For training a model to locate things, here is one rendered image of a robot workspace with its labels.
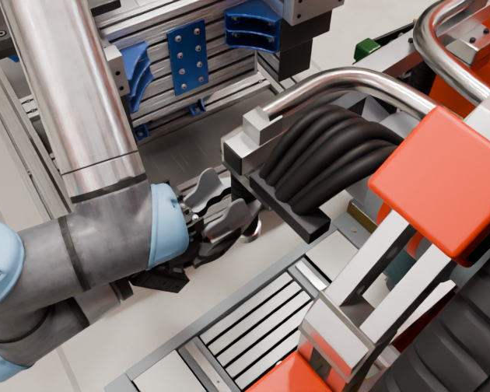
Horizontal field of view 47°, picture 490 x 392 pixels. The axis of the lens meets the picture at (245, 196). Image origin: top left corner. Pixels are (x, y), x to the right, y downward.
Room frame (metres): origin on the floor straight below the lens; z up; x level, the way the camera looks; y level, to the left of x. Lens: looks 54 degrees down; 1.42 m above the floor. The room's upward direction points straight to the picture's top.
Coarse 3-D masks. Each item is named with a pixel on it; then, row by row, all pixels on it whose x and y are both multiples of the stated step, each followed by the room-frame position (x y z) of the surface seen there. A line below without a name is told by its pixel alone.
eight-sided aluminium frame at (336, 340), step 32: (480, 128) 0.29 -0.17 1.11; (384, 224) 0.25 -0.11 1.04; (384, 256) 0.23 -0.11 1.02; (352, 288) 0.21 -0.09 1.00; (416, 288) 0.20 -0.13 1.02; (448, 288) 0.40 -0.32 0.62; (320, 320) 0.20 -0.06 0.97; (352, 320) 0.19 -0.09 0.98; (384, 320) 0.18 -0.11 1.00; (416, 320) 0.35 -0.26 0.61; (320, 352) 0.18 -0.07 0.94; (352, 352) 0.17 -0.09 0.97; (384, 352) 0.30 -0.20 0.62; (352, 384) 0.17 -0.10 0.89
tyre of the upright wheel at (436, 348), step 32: (480, 288) 0.16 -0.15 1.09; (448, 320) 0.15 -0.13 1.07; (480, 320) 0.15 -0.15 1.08; (416, 352) 0.14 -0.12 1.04; (448, 352) 0.13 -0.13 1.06; (480, 352) 0.13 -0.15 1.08; (384, 384) 0.13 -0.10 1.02; (416, 384) 0.12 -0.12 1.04; (448, 384) 0.12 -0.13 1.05; (480, 384) 0.11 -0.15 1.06
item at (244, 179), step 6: (240, 126) 0.44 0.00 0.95; (234, 132) 0.43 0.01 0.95; (222, 138) 0.42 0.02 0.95; (228, 138) 0.42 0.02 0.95; (222, 144) 0.42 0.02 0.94; (222, 150) 0.42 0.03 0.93; (222, 156) 0.42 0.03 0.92; (222, 162) 0.42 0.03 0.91; (228, 168) 0.41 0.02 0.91; (258, 168) 0.38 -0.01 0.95; (234, 174) 0.40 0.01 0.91; (246, 174) 0.38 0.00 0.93; (240, 180) 0.39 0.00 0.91; (246, 180) 0.38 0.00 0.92; (246, 186) 0.38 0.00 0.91; (252, 192) 0.37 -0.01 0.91; (258, 198) 0.37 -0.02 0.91; (264, 204) 0.36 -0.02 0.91; (270, 210) 0.35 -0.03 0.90
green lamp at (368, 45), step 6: (360, 42) 0.94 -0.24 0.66; (366, 42) 0.93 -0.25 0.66; (372, 42) 0.93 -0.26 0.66; (360, 48) 0.92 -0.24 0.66; (366, 48) 0.92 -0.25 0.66; (372, 48) 0.92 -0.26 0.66; (378, 48) 0.92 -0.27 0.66; (354, 54) 0.93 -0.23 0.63; (360, 54) 0.92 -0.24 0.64; (366, 54) 0.90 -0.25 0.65
